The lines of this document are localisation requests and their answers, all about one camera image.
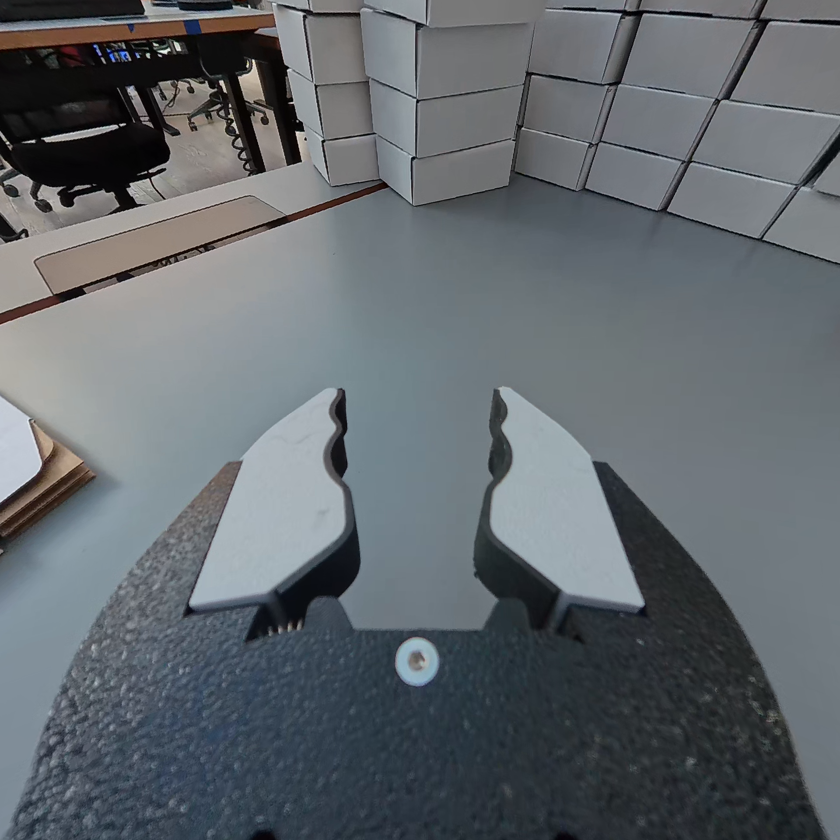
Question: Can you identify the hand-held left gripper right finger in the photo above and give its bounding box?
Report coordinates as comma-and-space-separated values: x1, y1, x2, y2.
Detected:
473, 386, 648, 630

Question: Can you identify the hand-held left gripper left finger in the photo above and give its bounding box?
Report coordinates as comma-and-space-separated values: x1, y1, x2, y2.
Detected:
188, 387, 361, 622

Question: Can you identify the pile of flat cardboard sheets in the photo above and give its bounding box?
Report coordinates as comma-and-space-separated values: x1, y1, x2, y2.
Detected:
0, 394, 97, 547

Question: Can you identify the large black office chair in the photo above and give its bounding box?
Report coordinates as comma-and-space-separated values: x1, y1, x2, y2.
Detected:
0, 85, 173, 214

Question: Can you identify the stack of white folded boxes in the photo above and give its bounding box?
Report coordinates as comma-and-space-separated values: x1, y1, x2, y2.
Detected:
271, 0, 840, 265

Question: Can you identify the small black office chair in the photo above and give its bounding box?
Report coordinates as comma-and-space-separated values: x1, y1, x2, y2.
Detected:
186, 58, 271, 133

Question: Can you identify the wood-edged desk with black legs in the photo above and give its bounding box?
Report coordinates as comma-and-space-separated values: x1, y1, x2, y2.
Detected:
0, 0, 304, 173

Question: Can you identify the black coiled cable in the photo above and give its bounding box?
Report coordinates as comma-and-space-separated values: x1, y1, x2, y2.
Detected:
225, 98, 261, 176

